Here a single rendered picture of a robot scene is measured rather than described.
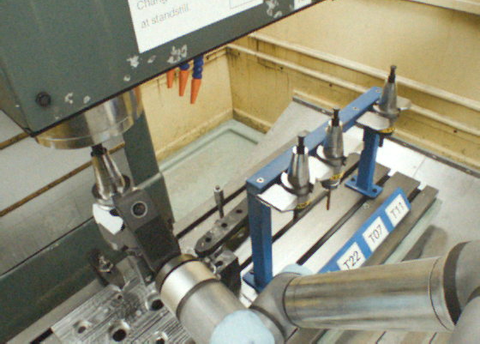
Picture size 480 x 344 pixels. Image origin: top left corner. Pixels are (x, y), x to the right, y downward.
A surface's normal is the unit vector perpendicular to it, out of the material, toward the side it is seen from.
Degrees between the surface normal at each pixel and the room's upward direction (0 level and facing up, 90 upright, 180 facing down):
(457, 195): 24
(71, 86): 90
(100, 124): 90
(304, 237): 0
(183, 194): 0
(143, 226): 61
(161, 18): 90
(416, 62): 90
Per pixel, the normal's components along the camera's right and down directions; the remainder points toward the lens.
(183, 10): 0.72, 0.40
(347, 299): -0.87, -0.19
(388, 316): -0.73, 0.37
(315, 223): -0.07, -0.77
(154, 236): 0.50, 0.04
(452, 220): -0.34, -0.50
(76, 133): 0.22, 0.61
